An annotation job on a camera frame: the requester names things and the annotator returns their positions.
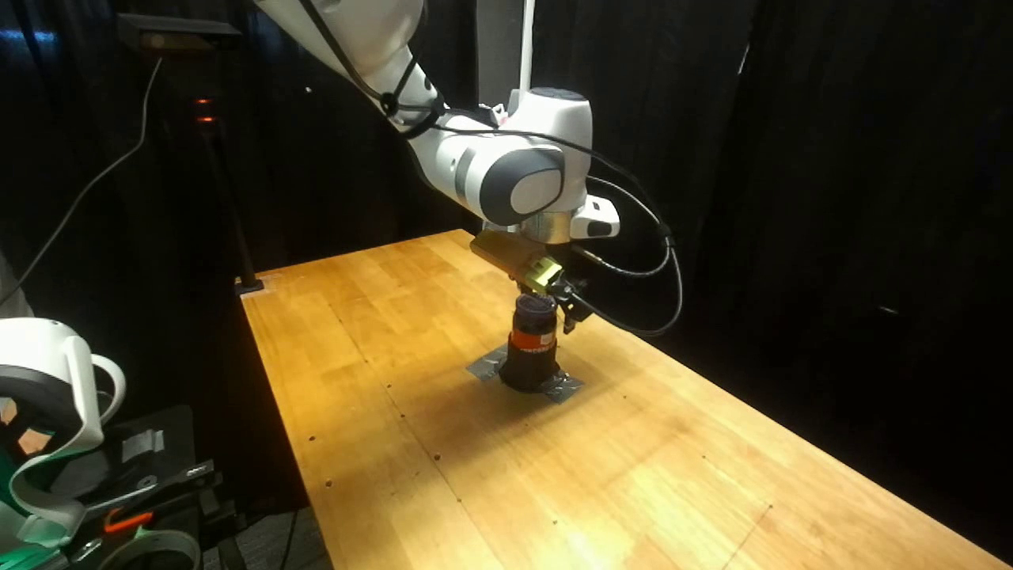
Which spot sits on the black tripod stand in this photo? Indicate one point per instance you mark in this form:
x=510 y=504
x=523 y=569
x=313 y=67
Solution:
x=195 y=51

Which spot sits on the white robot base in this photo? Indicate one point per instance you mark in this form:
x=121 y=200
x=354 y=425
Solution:
x=65 y=397

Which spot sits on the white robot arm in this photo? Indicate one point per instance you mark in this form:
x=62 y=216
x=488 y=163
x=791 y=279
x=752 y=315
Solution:
x=521 y=168

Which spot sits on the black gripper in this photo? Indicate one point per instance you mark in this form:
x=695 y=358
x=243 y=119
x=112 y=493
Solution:
x=523 y=259

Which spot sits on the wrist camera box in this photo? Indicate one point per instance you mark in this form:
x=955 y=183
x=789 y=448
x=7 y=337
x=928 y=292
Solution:
x=595 y=220

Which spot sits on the grey mat under jar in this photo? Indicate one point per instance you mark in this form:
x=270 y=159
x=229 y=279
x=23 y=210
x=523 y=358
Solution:
x=526 y=370

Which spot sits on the orange handled clamp right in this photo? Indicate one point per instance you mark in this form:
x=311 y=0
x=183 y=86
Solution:
x=119 y=524

